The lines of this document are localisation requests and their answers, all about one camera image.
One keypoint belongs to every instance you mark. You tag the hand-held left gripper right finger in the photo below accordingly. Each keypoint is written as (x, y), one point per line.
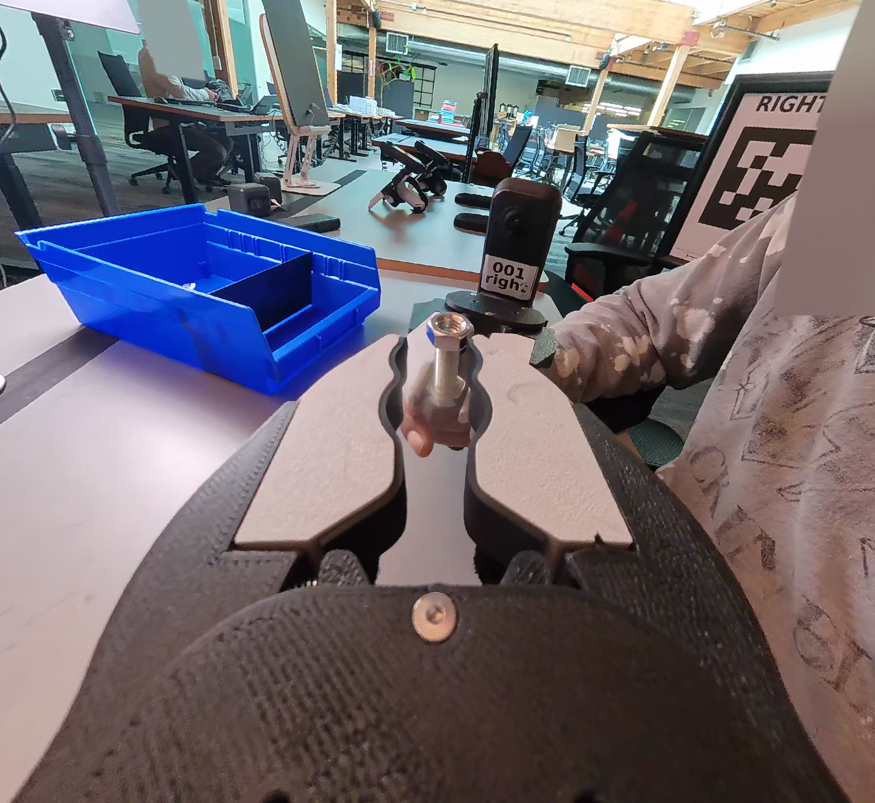
(540, 454)

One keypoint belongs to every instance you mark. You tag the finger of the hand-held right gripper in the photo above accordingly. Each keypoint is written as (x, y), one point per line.
(518, 346)

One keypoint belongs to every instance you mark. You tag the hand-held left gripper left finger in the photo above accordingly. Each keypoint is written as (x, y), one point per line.
(321, 448)

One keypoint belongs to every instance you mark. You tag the silver hex nut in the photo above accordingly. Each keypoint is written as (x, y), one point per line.
(448, 331)

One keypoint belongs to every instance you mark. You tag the silver steel bolt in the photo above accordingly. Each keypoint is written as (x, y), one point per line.
(444, 372)

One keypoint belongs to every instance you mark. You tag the blue plastic bin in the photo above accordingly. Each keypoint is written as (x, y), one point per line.
(137, 284)

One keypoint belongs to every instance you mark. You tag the person's right hand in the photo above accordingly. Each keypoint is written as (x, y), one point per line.
(417, 437)

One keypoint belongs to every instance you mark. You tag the brown chair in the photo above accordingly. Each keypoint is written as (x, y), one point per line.
(492, 164)

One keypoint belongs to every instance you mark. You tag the spare black gripper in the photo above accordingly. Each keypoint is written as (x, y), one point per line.
(403, 191)
(430, 164)

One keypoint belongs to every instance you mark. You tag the black mesh office chair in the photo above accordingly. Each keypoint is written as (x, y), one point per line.
(636, 202)

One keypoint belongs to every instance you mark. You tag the black computer monitor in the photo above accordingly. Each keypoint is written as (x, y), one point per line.
(489, 99)

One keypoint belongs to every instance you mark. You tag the black bin divider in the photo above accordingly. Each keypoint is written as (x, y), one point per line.
(273, 290)

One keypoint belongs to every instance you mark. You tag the black framed marker board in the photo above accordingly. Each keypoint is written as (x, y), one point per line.
(718, 202)

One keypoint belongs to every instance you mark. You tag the black phone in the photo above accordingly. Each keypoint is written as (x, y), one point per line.
(314, 223)

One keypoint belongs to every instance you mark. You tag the small black device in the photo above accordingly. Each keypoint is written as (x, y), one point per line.
(253, 198)

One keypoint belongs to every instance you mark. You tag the black board wooden stand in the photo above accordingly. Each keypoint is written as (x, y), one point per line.
(287, 31)

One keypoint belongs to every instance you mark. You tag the wooden office desk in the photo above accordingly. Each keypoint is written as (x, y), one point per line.
(198, 113)

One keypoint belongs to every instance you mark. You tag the black swivel office chair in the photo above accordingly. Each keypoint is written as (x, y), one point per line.
(126, 106)

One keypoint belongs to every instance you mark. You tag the black light stand pole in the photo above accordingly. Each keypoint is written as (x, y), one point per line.
(82, 120)

